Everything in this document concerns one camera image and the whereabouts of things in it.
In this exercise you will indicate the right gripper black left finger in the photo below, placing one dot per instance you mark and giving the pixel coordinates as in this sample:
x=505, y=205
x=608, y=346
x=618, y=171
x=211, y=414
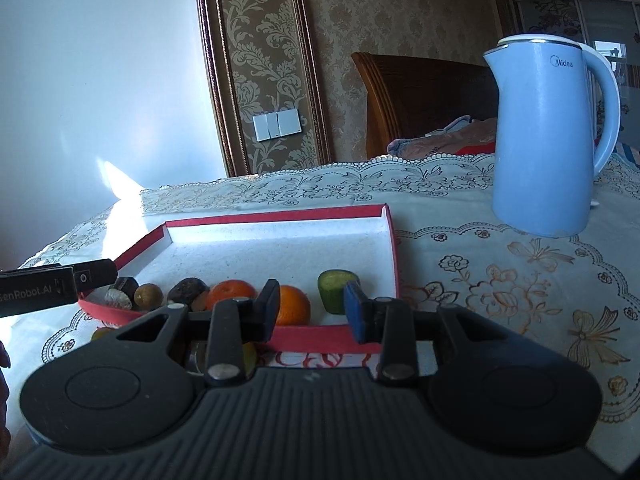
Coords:
x=235, y=322

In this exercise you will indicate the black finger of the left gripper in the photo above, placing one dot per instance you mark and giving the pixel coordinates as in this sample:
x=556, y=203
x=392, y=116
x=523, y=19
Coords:
x=94, y=274

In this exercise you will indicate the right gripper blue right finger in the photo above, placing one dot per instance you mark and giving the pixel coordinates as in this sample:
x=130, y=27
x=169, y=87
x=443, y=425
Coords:
x=388, y=322

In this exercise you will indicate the dark water chestnut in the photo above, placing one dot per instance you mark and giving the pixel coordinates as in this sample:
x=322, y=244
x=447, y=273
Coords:
x=192, y=292

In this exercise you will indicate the green tomato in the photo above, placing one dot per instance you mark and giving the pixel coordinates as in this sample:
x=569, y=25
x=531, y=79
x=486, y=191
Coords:
x=249, y=358
x=101, y=332

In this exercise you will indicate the left orange tangerine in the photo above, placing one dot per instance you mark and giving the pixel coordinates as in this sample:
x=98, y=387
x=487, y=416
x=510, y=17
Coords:
x=228, y=290

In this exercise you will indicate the orange tangerine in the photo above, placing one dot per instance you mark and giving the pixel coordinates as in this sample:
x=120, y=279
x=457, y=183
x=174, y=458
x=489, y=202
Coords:
x=228, y=290
x=295, y=308

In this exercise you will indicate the dark sugarcane piece in tray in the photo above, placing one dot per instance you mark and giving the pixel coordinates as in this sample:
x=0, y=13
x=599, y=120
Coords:
x=120, y=295

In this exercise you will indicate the right orange tangerine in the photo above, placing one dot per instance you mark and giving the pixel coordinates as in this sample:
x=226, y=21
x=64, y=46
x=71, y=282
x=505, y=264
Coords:
x=295, y=308

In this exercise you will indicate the brown longan in tray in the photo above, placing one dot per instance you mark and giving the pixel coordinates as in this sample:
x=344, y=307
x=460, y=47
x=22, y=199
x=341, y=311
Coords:
x=148, y=297

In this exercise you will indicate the green cucumber piece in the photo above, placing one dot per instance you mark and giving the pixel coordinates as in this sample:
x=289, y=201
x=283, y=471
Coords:
x=331, y=284

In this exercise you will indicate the red shallow box tray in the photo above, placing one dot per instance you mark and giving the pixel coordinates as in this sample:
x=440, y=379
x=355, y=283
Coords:
x=294, y=247

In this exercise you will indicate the white lace tablecloth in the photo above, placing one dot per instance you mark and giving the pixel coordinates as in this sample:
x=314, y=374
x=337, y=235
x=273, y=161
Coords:
x=577, y=295

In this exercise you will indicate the striped pillow bedding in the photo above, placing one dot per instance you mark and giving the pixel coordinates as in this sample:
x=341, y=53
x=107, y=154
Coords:
x=464, y=136

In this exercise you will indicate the light blue electric kettle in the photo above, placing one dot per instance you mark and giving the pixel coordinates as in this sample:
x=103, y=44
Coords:
x=557, y=127

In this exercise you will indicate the gold framed wallpaper panel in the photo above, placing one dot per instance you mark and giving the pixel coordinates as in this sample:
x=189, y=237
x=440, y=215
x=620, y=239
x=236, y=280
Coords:
x=259, y=58

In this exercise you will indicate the white wall light switch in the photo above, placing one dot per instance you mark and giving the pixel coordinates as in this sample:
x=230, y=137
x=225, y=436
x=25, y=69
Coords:
x=272, y=126

